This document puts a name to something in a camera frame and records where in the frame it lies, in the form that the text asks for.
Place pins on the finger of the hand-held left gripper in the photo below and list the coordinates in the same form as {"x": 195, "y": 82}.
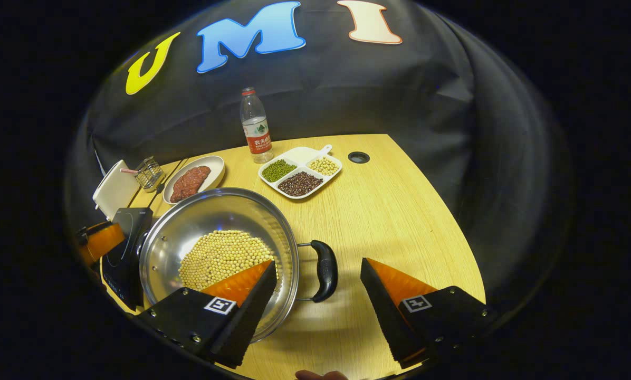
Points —
{"x": 102, "y": 243}

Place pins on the pile of green mung beans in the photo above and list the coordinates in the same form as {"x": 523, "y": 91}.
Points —
{"x": 278, "y": 170}

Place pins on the small pile of yellow beans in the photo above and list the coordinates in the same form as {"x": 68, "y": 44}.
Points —
{"x": 323, "y": 166}

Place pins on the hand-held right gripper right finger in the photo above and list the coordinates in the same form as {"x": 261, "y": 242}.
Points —
{"x": 386, "y": 316}

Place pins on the white divided dish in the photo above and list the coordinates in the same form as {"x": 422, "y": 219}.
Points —
{"x": 299, "y": 155}

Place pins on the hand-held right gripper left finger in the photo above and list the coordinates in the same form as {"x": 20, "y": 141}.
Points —
{"x": 247, "y": 322}

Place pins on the clear plastic water bottle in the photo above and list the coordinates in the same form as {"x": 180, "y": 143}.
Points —
{"x": 257, "y": 132}

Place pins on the red raw steak piece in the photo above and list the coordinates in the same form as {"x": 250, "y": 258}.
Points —
{"x": 199, "y": 173}
{"x": 181, "y": 191}

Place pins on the pile of red beans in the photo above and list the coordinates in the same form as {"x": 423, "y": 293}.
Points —
{"x": 299, "y": 184}

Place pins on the pile of soybeans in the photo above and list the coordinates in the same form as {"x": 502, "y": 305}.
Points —
{"x": 223, "y": 258}

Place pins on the black backdrop cloth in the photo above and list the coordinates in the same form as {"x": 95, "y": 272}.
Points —
{"x": 347, "y": 95}

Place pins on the black induction cooktop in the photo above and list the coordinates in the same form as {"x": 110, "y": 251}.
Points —
{"x": 131, "y": 248}

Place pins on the round white plate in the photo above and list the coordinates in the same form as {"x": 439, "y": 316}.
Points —
{"x": 215, "y": 166}

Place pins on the red striped straw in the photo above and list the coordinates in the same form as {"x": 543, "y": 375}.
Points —
{"x": 130, "y": 171}

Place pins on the white toaster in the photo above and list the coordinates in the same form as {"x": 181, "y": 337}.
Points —
{"x": 115, "y": 192}

